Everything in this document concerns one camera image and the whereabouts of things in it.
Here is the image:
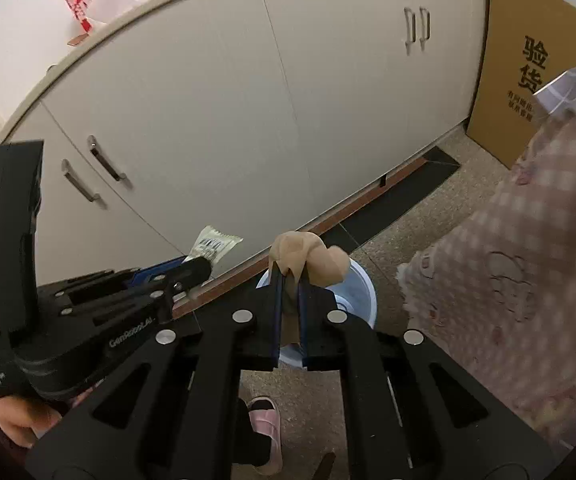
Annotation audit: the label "light blue waste bin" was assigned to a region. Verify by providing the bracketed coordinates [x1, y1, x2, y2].
[255, 260, 377, 368]

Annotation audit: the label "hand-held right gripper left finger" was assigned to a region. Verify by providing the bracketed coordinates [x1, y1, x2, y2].
[25, 265, 289, 480]

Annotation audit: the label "brown cardboard box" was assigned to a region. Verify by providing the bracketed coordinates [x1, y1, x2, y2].
[465, 0, 576, 171]

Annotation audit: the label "person's left hand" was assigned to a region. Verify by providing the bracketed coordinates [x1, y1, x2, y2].
[0, 391, 94, 449]

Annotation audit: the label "tan packing tape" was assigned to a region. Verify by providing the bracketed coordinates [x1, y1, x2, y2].
[269, 230, 349, 351]

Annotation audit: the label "pink slipper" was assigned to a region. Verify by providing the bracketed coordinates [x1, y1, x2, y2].
[248, 396, 283, 476]

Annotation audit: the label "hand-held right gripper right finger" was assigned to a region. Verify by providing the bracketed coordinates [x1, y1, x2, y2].
[299, 270, 561, 480]

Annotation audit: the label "cream low cabinet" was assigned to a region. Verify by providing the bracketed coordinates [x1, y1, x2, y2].
[0, 0, 491, 311]

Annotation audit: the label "black floor mat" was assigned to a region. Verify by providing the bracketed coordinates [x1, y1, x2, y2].
[313, 144, 461, 256]

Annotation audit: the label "pink printed undercloth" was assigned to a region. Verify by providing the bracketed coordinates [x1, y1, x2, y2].
[397, 110, 576, 448]

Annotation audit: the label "white barcode wrapper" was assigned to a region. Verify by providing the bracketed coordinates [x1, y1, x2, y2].
[183, 225, 245, 267]

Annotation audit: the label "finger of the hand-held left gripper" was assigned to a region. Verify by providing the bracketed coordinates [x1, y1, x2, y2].
[38, 256, 189, 304]
[68, 258, 213, 329]

